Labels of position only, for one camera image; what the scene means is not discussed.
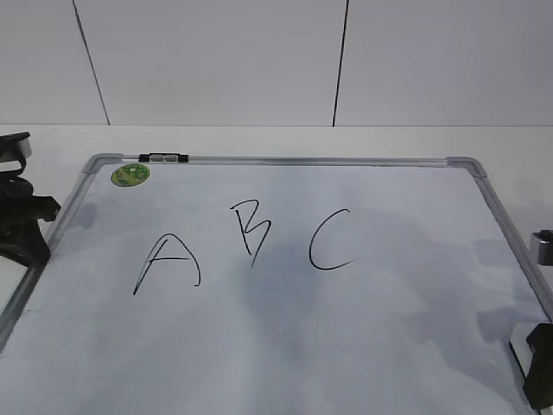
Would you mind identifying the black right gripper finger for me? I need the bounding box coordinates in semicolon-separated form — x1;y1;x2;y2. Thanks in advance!
523;323;552;410

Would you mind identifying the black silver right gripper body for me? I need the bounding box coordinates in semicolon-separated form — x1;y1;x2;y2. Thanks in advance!
530;230;553;265

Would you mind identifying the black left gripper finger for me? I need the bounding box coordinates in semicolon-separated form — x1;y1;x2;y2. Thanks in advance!
1;196;60;266

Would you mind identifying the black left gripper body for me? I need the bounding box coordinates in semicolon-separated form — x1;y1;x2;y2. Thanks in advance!
1;131;35;242

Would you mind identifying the white board eraser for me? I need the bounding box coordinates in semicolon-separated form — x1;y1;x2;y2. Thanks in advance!
510;322;538;377

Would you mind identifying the white board with grey frame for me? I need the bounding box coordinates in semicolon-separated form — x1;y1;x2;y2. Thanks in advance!
1;154;552;414

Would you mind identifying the round green magnet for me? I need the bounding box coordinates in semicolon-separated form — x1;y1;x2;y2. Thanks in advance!
111;163;150;188

